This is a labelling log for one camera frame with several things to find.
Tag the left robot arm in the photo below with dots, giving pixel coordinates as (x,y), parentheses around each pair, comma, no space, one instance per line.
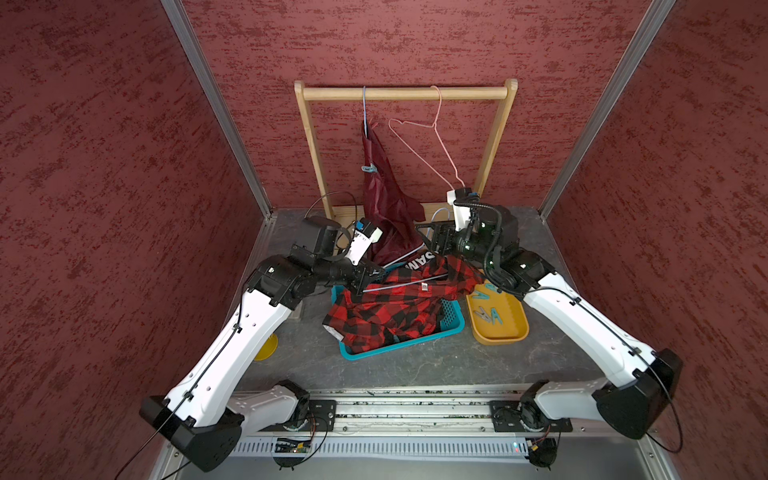
(199,416)

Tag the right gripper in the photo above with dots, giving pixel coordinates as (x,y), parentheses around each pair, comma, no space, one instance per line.
(441,228)

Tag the blue wire hanger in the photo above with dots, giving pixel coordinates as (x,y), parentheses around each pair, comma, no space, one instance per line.
(413,282)
(365,113)

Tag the yellow cup with tools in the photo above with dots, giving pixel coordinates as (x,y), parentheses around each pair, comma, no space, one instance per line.
(268,349)

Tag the red black plaid shirt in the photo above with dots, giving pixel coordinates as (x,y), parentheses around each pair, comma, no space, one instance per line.
(402,306)

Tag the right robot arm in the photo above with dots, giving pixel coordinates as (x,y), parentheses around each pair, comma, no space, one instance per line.
(637,382)

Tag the teal plastic basket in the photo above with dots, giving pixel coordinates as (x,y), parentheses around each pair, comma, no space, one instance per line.
(450,321)

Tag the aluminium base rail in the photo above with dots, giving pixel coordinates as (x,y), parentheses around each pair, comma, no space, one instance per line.
(415,423)

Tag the maroon satin shirt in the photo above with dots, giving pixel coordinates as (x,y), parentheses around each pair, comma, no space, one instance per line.
(388,206)

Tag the wooden clothes rack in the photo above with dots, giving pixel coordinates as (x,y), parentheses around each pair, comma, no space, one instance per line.
(504,95)

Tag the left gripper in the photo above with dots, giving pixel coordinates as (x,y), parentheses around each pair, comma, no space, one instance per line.
(364,274)

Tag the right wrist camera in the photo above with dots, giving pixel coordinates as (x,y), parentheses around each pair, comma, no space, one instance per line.
(456,199)

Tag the yellow plastic tray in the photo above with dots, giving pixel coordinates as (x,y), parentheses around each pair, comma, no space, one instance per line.
(515,325)

